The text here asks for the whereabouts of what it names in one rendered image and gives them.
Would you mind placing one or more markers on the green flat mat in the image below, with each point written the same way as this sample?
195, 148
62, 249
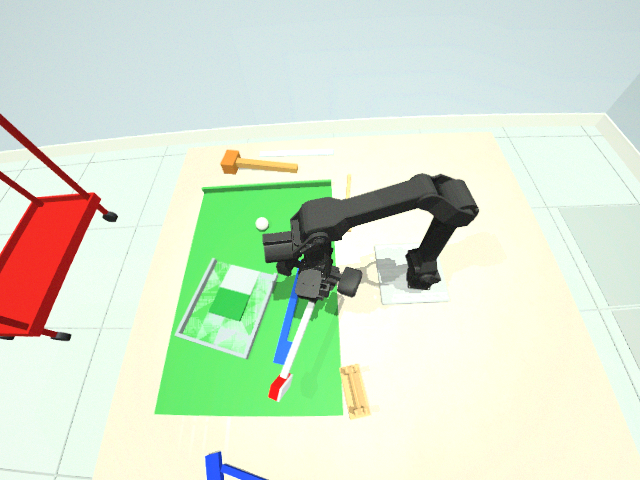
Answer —
198, 380

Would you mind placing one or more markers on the white golf ball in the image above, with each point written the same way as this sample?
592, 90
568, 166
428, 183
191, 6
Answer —
261, 223

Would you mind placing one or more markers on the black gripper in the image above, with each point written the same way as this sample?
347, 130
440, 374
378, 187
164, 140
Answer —
349, 281

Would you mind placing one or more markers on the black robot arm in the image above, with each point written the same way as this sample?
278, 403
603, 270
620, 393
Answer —
320, 221

